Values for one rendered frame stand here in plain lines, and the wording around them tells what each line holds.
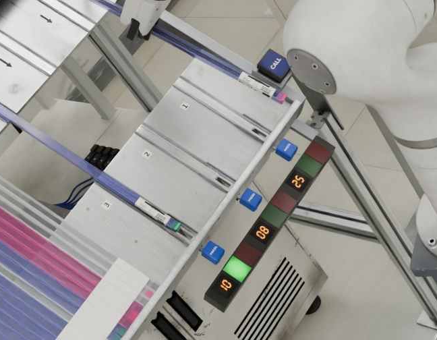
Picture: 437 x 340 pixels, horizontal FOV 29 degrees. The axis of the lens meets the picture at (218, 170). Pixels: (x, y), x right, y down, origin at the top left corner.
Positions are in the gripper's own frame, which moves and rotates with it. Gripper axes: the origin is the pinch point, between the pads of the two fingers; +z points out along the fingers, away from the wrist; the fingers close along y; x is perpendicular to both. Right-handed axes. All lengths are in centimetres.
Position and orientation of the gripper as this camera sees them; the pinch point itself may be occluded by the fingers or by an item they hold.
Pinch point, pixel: (145, 24)
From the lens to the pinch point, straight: 138.5
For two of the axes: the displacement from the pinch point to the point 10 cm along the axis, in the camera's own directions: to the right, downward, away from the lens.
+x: 8.5, 5.2, 0.2
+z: -2.0, 2.9, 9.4
